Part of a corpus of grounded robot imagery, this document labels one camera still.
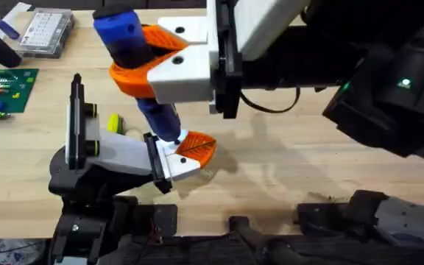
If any blue pen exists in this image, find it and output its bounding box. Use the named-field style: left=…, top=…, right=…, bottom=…
left=0, top=3, right=22, bottom=41

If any green board with toy blocks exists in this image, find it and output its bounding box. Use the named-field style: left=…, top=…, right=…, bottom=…
left=0, top=68, right=40, bottom=121

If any left wrist upright plate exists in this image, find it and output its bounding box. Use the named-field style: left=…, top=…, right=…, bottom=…
left=66, top=72, right=88, bottom=172

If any black cable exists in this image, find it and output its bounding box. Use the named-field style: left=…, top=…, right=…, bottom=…
left=238, top=86, right=302, bottom=115

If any clear plastic parts box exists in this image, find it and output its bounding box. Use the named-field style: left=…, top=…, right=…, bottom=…
left=15, top=7, right=77, bottom=60

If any green disc with holes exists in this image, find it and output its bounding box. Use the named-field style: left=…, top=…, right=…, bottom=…
left=106, top=113, right=125, bottom=135

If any blue electric screwdriver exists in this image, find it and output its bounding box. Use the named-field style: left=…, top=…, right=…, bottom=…
left=92, top=3, right=182, bottom=145

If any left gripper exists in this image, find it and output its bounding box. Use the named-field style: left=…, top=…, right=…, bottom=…
left=48, top=115, right=218, bottom=199

